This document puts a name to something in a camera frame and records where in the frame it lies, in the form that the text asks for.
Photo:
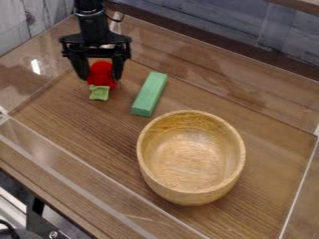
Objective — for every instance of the wooden bowl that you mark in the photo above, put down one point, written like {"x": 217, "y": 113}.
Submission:
{"x": 191, "y": 155}

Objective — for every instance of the green rectangular block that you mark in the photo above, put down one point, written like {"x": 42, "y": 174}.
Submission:
{"x": 150, "y": 94}

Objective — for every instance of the clear acrylic front wall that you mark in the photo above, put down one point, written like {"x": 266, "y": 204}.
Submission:
{"x": 110, "y": 211}

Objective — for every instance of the black table leg frame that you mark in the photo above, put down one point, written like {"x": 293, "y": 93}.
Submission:
{"x": 38, "y": 229}

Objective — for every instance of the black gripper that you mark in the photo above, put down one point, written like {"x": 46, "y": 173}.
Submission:
{"x": 115, "y": 46}

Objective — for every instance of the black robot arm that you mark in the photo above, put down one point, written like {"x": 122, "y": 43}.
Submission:
{"x": 95, "y": 41}

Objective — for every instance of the red plush fruit green stem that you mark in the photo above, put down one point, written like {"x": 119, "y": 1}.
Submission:
{"x": 100, "y": 80}

